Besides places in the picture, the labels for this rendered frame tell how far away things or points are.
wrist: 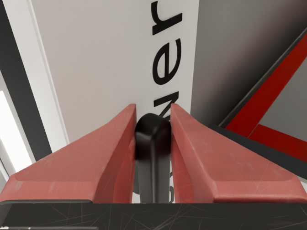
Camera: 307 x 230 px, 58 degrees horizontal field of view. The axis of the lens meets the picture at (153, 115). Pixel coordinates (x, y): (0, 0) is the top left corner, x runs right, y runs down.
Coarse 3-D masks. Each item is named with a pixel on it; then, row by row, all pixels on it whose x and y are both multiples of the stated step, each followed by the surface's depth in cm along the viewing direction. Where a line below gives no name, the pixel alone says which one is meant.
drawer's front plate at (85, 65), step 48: (48, 0) 9; (96, 0) 11; (144, 0) 13; (192, 0) 16; (48, 48) 10; (96, 48) 12; (144, 48) 14; (192, 48) 18; (48, 96) 11; (96, 96) 13; (144, 96) 16
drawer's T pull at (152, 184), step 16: (144, 128) 11; (160, 128) 11; (144, 144) 11; (160, 144) 11; (144, 160) 12; (160, 160) 12; (144, 176) 13; (160, 176) 13; (144, 192) 13; (160, 192) 13
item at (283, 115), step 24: (288, 72) 45; (264, 96) 39; (288, 96) 39; (240, 120) 35; (264, 120) 35; (288, 120) 35; (240, 144) 30; (264, 144) 31; (288, 144) 31; (288, 168) 27
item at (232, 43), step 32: (224, 0) 28; (256, 0) 36; (288, 0) 49; (224, 32) 31; (256, 32) 40; (288, 32) 58; (224, 64) 35; (256, 64) 47; (192, 96) 30; (224, 96) 39; (224, 128) 45
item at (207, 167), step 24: (192, 120) 10; (192, 144) 7; (216, 144) 7; (192, 168) 7; (216, 168) 6; (240, 168) 6; (264, 168) 6; (192, 192) 11; (216, 192) 5; (240, 192) 5; (264, 192) 5; (288, 192) 5
